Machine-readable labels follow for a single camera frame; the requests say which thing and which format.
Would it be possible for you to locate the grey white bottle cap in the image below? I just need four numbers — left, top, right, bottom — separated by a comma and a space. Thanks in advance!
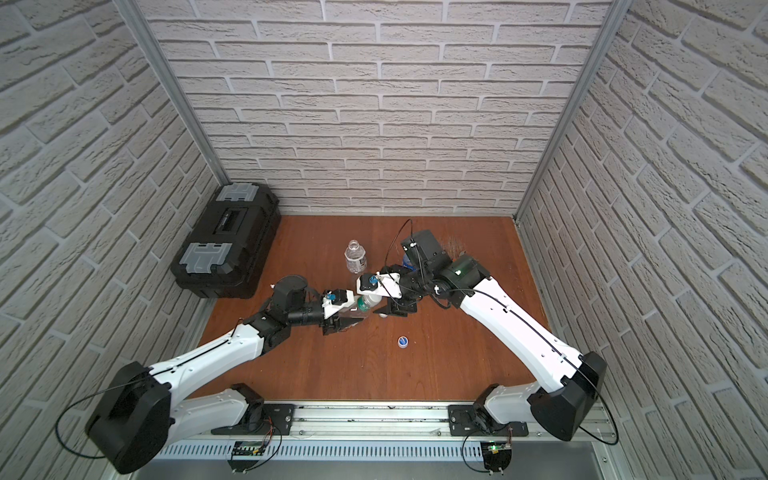
361, 294, 383, 309

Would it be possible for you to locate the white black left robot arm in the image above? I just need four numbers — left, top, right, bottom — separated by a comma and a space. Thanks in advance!
85, 275, 367, 474

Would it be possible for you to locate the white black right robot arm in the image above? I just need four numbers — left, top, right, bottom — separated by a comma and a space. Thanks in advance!
377, 255, 607, 441

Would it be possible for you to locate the clear labelled standing bottle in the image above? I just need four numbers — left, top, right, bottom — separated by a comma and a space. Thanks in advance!
344, 240, 367, 274

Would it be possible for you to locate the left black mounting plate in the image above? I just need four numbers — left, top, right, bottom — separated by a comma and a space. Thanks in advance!
211, 383, 296, 435

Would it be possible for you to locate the black mounting plate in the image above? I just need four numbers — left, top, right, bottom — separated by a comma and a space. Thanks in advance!
211, 383, 296, 435
447, 404, 529, 437

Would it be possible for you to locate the black plastic toolbox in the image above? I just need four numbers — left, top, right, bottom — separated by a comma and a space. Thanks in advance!
170, 182, 281, 299

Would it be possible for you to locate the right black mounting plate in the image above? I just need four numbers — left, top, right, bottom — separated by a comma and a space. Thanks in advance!
447, 404, 529, 437

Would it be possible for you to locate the left controller circuit board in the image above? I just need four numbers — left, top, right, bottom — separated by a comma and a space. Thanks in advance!
228, 441, 267, 473

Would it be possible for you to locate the controller circuit board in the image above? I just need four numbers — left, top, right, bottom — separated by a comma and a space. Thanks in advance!
228, 441, 267, 473
480, 442, 513, 474

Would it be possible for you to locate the right controller circuit board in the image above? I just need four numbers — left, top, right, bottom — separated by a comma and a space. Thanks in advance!
480, 442, 513, 474

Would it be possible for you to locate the left corner aluminium profile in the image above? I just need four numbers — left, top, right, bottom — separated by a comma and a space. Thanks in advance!
114, 0, 230, 185

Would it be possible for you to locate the corner aluminium profile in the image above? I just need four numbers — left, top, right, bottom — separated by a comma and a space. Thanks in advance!
114, 0, 230, 185
513, 0, 633, 225

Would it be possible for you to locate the right corner aluminium profile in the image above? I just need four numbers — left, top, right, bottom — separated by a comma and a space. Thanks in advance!
513, 0, 633, 225

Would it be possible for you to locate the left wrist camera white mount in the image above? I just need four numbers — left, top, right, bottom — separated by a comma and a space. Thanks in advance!
321, 289, 356, 319

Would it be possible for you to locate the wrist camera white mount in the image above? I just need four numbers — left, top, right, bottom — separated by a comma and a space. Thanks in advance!
356, 273, 402, 299
321, 289, 356, 319

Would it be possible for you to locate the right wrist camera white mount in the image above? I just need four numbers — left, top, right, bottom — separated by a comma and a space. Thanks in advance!
356, 273, 402, 299

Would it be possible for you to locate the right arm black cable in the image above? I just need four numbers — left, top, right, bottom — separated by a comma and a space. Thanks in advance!
443, 287, 620, 446

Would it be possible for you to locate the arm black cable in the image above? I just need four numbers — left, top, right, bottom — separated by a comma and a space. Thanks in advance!
443, 287, 620, 446
55, 338, 241, 460

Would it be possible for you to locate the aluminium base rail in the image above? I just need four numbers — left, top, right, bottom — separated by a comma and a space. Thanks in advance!
137, 400, 619, 463

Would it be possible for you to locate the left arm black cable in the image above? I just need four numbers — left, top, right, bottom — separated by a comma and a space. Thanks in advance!
55, 338, 241, 460

